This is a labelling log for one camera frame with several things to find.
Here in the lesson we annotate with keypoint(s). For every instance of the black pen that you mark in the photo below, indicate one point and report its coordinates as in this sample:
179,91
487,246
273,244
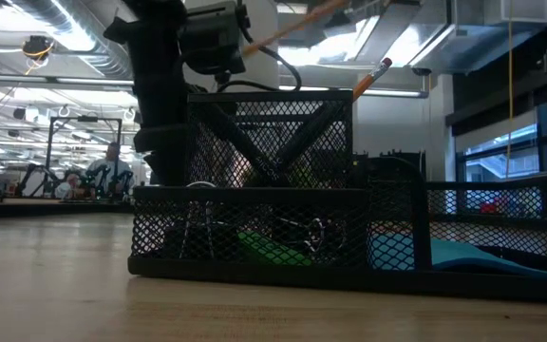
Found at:
307,138
235,135

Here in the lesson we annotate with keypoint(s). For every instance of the black mesh desk organizer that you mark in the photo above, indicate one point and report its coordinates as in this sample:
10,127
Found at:
254,195

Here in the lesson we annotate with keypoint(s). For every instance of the orange pencil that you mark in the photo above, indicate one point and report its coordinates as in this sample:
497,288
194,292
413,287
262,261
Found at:
292,27
371,78

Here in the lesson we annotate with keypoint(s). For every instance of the green binder clip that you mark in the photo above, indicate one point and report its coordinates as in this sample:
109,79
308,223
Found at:
273,252

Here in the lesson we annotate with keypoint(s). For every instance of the blue sticky note pad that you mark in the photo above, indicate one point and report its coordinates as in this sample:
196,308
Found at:
468,259

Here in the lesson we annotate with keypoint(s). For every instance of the person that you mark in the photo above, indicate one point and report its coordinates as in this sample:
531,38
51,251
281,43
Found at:
69,187
109,168

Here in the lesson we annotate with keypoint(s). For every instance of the black binder clip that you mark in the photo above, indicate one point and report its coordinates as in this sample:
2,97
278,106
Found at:
321,235
197,242

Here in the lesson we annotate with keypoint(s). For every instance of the black background table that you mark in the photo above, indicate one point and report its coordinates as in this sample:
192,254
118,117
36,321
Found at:
26,209

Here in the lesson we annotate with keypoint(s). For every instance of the red box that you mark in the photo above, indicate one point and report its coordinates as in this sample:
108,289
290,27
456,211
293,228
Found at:
492,207

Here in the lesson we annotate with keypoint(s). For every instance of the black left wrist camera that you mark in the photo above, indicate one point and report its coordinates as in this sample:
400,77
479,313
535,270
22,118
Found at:
212,38

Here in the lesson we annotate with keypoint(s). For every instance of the black metal frame stand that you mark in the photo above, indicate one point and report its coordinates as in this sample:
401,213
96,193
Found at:
83,119

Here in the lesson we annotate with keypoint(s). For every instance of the black ceiling dome camera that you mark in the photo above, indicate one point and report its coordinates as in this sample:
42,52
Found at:
37,46

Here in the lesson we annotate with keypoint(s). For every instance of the black ceiling security camera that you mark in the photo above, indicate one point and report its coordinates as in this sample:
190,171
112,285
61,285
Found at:
421,71

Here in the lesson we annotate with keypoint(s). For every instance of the wide silver ceiling duct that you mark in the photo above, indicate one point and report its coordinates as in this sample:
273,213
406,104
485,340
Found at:
492,38

